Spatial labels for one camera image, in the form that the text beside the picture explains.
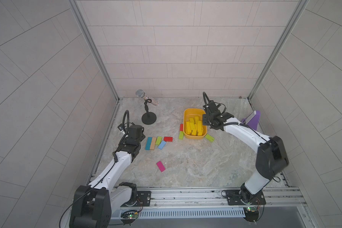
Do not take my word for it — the yellow long diagonal block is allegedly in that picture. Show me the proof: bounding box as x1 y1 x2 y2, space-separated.
197 120 203 136

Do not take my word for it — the yellow block of pair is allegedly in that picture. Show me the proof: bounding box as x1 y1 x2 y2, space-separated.
190 122 197 136

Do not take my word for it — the yellow plastic bin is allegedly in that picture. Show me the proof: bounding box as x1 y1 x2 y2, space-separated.
183 108 207 140

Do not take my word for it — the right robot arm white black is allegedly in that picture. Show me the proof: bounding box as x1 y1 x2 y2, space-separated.
202 92 289 205

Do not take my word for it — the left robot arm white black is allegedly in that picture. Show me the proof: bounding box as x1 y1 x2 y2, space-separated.
68 110 145 228

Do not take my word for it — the teal block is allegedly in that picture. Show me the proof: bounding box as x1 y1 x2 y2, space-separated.
145 137 153 150

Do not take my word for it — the green block right of bin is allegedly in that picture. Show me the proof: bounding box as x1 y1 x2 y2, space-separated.
205 134 215 142

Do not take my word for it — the tan wooden block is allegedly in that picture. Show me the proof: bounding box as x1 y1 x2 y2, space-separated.
150 137 157 150

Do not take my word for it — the green block in cluster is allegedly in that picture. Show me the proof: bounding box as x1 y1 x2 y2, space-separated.
155 136 162 146

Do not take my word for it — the blue block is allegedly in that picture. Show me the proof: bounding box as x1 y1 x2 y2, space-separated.
158 141 167 150

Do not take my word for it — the microphone on black stand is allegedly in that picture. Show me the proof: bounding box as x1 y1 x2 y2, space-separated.
135 89 159 125

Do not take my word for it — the magenta block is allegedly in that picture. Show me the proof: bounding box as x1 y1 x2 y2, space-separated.
156 161 166 172

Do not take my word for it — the green block beside bin left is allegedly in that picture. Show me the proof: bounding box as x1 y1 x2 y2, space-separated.
179 131 184 140

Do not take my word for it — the red block in cluster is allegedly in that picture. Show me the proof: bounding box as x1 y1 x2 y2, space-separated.
163 137 173 142

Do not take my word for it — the purple phone stand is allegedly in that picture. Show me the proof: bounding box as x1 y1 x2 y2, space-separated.
241 110 260 131

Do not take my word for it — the left circuit board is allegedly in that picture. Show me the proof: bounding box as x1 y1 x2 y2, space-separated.
120 210 139 223

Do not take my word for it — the circuit board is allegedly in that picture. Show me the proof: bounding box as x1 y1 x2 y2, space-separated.
120 210 139 223
244 207 260 223

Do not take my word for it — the right circuit board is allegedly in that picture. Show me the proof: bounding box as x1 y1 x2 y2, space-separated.
244 207 260 223

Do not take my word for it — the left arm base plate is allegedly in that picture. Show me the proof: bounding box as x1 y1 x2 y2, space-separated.
121 191 152 207

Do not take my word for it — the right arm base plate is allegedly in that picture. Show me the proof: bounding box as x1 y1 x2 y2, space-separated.
221 190 266 206

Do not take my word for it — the aluminium rail frame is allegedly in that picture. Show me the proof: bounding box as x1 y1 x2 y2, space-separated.
69 186 307 211

